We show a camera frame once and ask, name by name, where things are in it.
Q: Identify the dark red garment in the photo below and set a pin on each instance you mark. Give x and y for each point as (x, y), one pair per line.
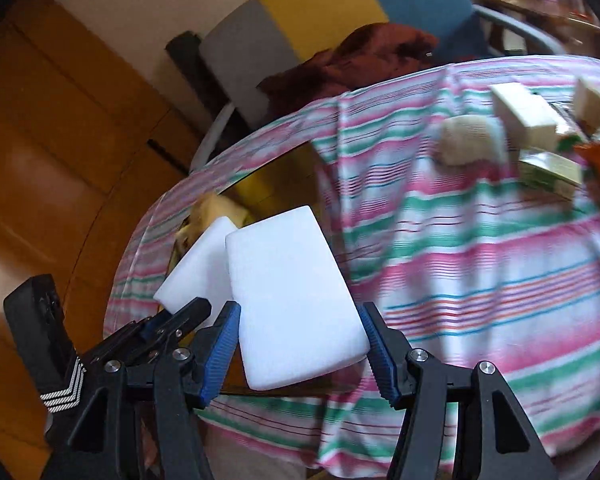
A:
(360, 60)

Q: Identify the small green item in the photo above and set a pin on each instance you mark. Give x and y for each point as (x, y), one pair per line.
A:
(569, 143)

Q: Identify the wooden desk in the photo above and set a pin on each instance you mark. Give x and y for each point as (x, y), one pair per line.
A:
(545, 12)

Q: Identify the white striped snack packet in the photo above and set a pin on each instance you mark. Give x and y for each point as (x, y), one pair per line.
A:
(550, 167)

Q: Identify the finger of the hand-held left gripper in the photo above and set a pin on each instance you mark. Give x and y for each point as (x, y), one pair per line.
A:
(152, 329)
(182, 317)

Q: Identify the long cream carton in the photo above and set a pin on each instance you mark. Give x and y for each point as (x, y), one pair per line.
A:
(522, 110)

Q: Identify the grey yellow blue chair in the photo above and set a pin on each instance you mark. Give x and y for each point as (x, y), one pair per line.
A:
(300, 15)

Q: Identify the yellow sponge block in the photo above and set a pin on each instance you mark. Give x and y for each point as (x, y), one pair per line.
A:
(212, 210)

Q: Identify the striped tablecloth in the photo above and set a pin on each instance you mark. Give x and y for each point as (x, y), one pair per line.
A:
(455, 285)

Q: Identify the white melamine sponge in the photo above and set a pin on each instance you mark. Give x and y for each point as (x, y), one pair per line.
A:
(200, 270)
(290, 290)

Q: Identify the wooden wardrobe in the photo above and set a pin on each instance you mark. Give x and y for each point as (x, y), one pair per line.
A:
(55, 135)

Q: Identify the cream printed carton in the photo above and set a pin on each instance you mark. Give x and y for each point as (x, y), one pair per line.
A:
(597, 102)

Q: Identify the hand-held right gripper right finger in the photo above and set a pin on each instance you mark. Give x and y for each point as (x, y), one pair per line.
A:
(377, 355)

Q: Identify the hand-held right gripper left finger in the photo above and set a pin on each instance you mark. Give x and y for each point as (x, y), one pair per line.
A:
(224, 350)

